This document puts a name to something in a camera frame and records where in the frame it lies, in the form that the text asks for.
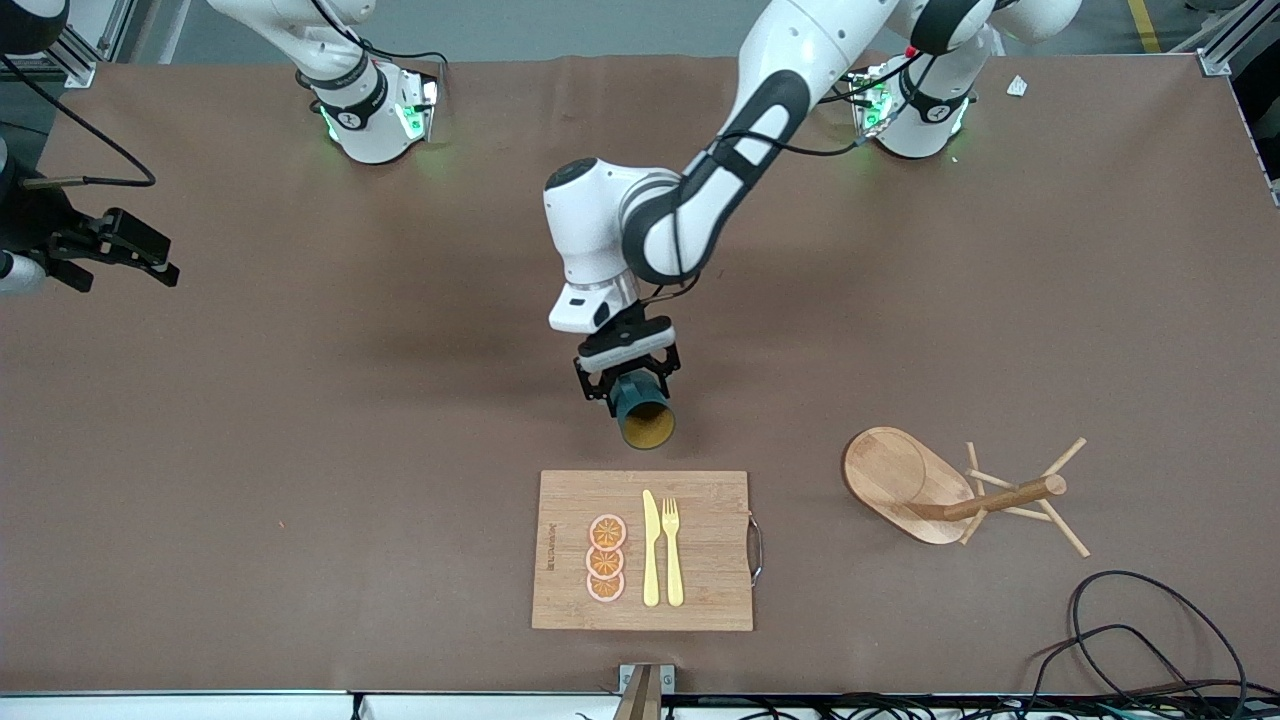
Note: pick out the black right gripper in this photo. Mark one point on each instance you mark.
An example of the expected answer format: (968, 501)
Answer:
(38, 222)

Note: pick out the orange slice toy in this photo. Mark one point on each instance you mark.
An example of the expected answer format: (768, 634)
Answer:
(605, 588)
(608, 532)
(605, 563)

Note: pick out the yellow plastic knife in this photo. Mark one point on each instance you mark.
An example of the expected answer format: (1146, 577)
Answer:
(651, 560)

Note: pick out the white paper scrap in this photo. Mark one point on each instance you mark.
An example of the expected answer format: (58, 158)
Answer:
(1017, 86)

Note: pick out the yellow plastic fork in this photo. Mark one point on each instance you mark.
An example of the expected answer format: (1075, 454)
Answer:
(673, 565)

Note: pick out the teal cup yellow inside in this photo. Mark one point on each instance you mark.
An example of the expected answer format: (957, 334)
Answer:
(648, 428)

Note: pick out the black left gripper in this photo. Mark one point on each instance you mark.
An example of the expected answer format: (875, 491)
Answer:
(635, 311)

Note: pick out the aluminium frame profile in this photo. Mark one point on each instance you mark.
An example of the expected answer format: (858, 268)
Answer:
(78, 65)
(1215, 62)

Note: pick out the table cover sheet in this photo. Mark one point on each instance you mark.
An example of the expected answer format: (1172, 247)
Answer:
(300, 400)

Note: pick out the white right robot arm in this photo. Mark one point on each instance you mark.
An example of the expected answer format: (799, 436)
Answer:
(370, 130)

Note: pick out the metal bracket with wood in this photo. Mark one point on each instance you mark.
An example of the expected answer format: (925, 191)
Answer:
(645, 690)

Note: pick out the white table edge rail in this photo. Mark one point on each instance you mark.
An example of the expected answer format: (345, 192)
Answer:
(200, 706)

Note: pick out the wooden mug tree stand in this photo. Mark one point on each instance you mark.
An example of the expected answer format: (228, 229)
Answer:
(885, 475)

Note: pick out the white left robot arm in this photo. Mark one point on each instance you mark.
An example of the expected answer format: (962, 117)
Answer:
(780, 60)

